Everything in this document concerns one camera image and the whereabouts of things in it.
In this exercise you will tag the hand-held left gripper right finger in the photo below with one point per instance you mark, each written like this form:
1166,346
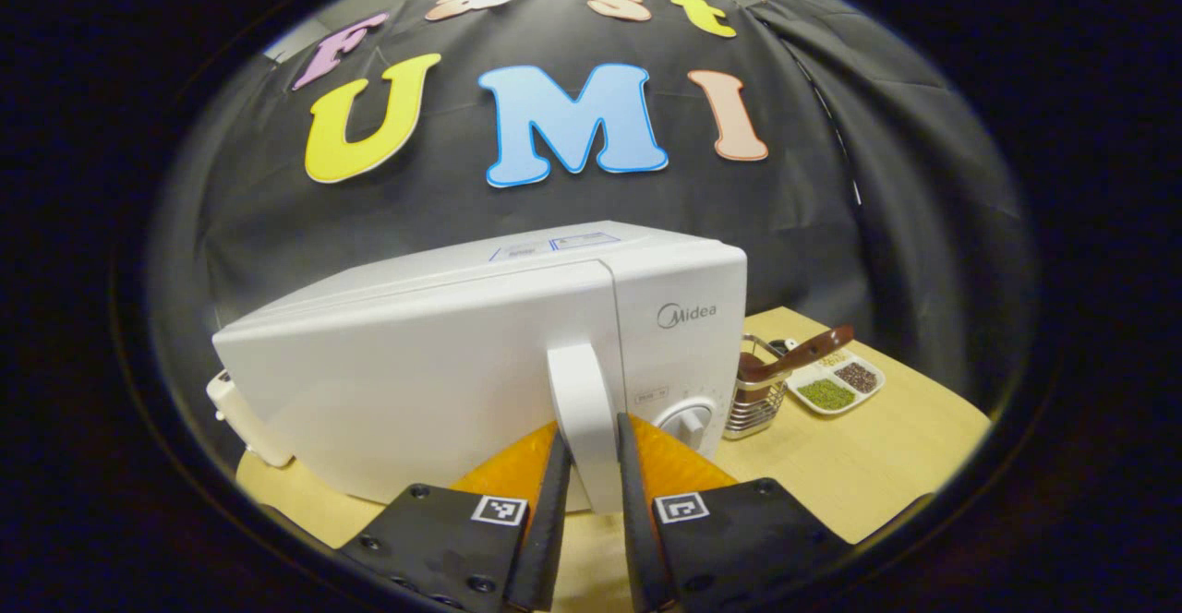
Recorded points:
637,521

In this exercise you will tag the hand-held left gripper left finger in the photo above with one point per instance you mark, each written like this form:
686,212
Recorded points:
549,521

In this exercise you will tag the white microwave oven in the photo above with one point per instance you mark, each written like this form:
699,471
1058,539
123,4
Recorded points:
416,373

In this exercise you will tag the white divided dish with grains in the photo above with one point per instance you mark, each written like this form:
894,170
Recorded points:
826,396

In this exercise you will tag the brown spoon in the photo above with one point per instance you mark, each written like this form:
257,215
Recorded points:
813,347

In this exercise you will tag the white toaster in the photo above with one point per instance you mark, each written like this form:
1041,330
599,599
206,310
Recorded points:
245,424

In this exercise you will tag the black backdrop cloth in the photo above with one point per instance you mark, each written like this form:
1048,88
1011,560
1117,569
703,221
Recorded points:
443,216

